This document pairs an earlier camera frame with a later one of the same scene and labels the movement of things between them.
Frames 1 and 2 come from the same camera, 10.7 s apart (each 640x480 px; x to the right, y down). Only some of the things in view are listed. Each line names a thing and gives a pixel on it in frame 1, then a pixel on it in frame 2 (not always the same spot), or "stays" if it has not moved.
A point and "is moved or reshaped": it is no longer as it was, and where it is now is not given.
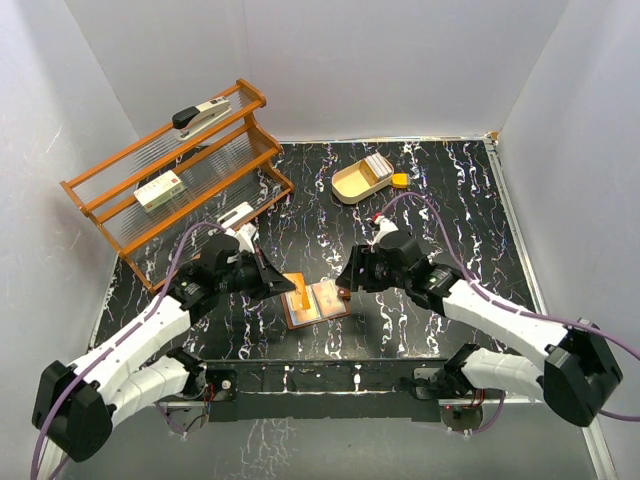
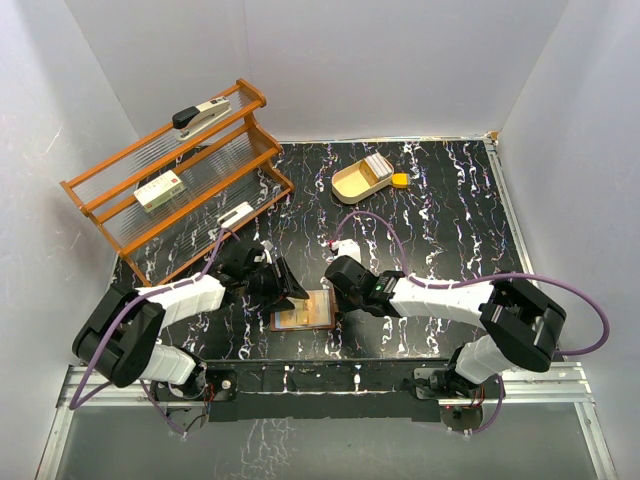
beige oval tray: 356,181 stays
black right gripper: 365,255 to 344,303
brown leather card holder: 326,299 is moved or reshaped
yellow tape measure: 400,180 stays
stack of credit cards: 380,165 stays
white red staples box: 160,190 stays
